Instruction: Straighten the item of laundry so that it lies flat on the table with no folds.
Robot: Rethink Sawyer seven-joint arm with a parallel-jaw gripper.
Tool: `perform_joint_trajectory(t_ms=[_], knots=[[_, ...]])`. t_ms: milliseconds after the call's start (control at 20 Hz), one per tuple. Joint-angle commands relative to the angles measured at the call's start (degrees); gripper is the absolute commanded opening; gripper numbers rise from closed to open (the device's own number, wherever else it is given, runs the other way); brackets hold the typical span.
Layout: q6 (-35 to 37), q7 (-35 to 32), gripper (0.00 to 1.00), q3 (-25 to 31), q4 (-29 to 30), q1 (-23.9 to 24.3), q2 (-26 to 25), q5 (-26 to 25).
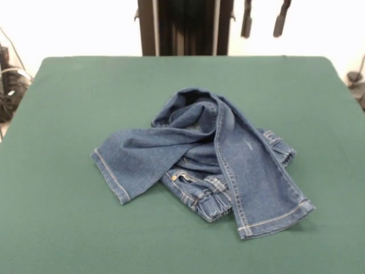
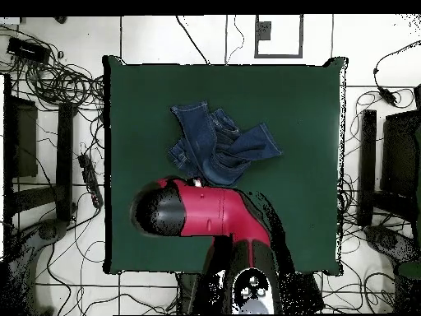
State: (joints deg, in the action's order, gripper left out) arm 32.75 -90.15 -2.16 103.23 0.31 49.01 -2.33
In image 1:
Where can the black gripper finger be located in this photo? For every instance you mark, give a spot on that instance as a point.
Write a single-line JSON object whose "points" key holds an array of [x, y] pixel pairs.
{"points": [[246, 24], [280, 23]]}

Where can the blue denim jeans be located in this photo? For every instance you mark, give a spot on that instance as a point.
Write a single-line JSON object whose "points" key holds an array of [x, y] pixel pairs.
{"points": [[199, 137]]}

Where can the dark green table cloth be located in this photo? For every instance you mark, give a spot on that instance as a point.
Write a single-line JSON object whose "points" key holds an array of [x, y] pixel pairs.
{"points": [[71, 114]]}

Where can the black box device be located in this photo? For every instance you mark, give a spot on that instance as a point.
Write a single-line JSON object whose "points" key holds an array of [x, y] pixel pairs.
{"points": [[4, 57]]}

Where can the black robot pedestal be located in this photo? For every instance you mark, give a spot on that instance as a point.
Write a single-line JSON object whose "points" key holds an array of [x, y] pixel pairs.
{"points": [[148, 28]]}

